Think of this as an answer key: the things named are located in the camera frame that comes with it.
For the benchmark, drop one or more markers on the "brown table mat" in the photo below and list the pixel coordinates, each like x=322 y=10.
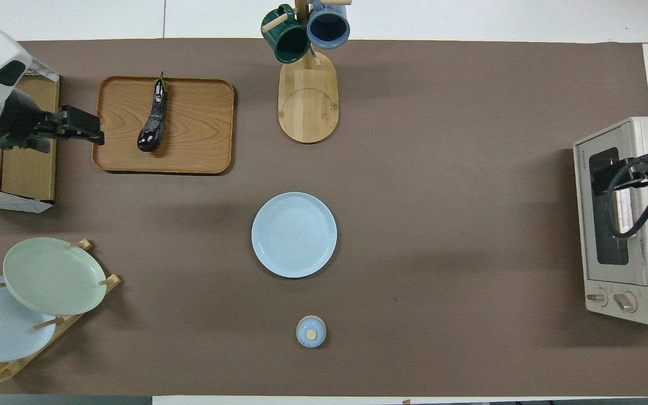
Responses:
x=414 y=84

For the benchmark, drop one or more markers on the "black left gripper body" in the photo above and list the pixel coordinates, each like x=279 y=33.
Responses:
x=17 y=121

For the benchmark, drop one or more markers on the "light blue ribbed plate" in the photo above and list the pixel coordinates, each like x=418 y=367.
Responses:
x=294 y=235

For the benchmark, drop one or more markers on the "beige oven knob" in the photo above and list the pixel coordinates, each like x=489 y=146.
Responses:
x=625 y=302
x=597 y=297

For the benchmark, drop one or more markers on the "dark green mug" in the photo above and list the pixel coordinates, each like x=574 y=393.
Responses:
x=287 y=42

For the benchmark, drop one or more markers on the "wooden plate rack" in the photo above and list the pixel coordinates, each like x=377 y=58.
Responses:
x=113 y=280

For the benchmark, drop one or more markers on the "pale green plate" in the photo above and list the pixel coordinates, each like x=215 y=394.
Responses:
x=54 y=275

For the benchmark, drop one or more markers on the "marble pattern cloth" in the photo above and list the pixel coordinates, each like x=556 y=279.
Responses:
x=48 y=74

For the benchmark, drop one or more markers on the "wooden serving tray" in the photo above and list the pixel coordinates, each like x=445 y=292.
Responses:
x=200 y=129

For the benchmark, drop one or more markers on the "wooden mug tree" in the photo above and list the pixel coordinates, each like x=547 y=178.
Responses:
x=307 y=107

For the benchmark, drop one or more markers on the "dark purple eggplant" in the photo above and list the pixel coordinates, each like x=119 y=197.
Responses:
x=154 y=121

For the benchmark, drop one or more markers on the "blue mug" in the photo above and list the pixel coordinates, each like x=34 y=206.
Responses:
x=328 y=28

